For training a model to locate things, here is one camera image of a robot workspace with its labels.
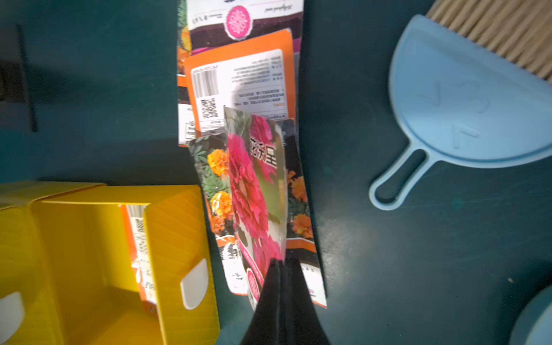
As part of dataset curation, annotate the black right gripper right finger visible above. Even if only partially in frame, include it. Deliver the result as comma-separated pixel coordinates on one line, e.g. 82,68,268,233
285,258,330,344

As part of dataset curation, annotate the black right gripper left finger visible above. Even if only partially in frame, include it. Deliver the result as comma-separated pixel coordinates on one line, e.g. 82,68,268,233
241,259,285,344

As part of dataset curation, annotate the pink hollyhock seed bag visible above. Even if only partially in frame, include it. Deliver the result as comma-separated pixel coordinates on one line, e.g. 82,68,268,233
224,107,288,308
186,0,304,55

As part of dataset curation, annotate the orange marigold seed bag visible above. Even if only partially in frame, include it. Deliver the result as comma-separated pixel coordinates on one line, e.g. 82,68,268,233
176,0,196,147
189,120,327,308

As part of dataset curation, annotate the yellow bottom drawer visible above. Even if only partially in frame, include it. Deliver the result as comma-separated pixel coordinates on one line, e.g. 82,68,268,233
30,185,220,344

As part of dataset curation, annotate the yellow drawer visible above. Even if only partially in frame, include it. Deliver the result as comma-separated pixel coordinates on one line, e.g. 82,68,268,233
30,185,220,344
1,181,97,344

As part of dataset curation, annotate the orange bordered seed bag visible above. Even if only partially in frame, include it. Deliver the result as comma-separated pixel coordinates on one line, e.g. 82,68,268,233
185,29,297,137
119,204,158,318

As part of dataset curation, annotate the light blue dustpan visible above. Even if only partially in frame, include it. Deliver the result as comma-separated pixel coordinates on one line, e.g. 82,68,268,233
369,15,551,211

